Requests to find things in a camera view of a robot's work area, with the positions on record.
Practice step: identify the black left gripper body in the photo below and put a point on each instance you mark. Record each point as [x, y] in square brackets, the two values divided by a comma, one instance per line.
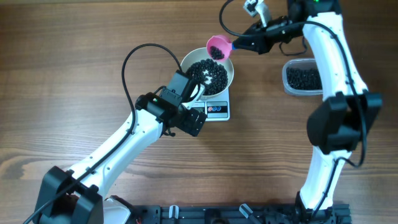
[188, 119]

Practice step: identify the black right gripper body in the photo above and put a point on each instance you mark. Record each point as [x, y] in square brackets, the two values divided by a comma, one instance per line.
[278, 30]

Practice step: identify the pink scoop with blue handle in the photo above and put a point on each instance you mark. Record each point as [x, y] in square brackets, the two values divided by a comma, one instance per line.
[223, 44]

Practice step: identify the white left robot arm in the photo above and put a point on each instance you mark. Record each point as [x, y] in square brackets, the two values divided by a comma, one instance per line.
[79, 194]

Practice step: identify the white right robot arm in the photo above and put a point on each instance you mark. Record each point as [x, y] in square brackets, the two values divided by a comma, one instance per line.
[342, 122]

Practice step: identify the white digital kitchen scale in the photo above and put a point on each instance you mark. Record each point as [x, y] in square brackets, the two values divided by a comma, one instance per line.
[217, 108]

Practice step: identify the black beans in bowl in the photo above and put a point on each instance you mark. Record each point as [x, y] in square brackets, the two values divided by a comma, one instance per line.
[210, 74]

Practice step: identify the white bowl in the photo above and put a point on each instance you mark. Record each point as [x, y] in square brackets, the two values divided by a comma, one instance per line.
[201, 54]

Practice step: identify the black beans in scoop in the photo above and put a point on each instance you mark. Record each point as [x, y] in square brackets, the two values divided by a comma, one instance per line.
[216, 53]

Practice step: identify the clear plastic container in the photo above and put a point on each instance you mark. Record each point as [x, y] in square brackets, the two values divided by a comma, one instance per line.
[302, 63]

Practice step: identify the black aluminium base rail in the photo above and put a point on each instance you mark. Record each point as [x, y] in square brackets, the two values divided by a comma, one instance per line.
[278, 214]

